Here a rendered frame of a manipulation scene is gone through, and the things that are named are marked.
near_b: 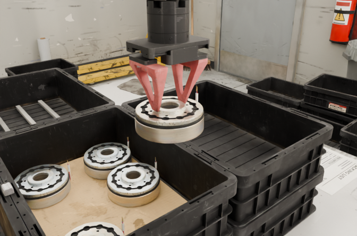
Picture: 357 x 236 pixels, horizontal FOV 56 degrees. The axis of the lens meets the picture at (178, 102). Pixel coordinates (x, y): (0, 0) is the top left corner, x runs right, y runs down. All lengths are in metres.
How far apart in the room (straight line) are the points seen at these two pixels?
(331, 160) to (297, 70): 2.54
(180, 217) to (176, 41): 0.24
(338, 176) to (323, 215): 0.18
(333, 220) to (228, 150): 0.29
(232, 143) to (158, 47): 0.48
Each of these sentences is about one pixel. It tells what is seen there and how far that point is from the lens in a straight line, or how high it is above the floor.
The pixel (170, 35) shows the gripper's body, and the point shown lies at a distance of 0.44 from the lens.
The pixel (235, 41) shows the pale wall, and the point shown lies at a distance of 3.97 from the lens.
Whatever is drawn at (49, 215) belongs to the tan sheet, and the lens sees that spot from 0.67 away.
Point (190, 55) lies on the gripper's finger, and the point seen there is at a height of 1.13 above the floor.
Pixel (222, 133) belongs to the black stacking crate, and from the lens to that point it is 0.90.
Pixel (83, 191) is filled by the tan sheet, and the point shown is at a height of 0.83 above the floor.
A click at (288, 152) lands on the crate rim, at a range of 0.65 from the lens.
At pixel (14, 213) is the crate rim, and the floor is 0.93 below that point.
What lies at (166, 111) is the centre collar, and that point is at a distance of 0.48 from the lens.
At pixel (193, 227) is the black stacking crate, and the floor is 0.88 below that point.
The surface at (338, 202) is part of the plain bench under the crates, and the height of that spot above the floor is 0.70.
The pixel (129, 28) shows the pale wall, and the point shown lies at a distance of 4.61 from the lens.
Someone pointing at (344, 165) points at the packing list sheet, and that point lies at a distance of 1.11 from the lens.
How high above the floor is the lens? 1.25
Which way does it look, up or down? 23 degrees down
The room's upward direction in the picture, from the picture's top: straight up
